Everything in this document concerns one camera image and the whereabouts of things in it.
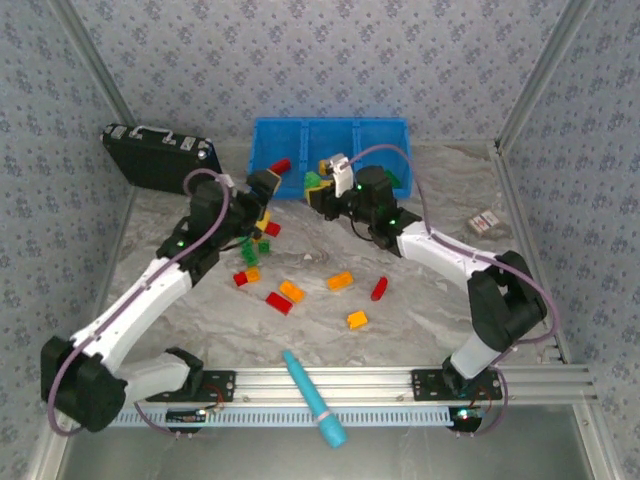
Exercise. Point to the small green lego brick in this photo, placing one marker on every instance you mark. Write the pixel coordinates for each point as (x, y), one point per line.
(264, 246)

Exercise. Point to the blue three-compartment bin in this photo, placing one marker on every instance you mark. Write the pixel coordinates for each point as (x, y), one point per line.
(285, 140)

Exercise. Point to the red curved lego brick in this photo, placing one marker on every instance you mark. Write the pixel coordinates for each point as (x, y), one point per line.
(379, 288)

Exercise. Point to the yellow lego brick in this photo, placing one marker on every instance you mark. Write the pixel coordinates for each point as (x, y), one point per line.
(357, 320)

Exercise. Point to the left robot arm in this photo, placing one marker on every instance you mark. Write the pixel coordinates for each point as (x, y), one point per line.
(135, 305)

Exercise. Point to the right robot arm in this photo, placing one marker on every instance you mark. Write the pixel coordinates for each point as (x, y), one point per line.
(440, 250)

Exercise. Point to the black briefcase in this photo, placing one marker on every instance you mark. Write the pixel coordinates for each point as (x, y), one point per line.
(150, 160)

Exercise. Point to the small red white box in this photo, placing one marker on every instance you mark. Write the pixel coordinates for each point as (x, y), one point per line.
(484, 221)

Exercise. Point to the teal pen tool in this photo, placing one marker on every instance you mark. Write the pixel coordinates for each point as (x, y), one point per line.
(306, 390)

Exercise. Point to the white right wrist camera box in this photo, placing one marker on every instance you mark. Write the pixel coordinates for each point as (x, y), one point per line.
(342, 175)

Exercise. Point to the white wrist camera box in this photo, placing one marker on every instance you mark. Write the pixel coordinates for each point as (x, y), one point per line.
(342, 175)
(227, 181)

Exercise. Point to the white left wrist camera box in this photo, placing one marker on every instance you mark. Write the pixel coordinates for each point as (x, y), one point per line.
(227, 181)

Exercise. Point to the aluminium mounting rail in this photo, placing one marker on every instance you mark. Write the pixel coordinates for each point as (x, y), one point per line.
(350, 385)

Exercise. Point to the aluminium corner post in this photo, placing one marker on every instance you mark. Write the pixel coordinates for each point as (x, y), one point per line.
(89, 55)
(555, 55)

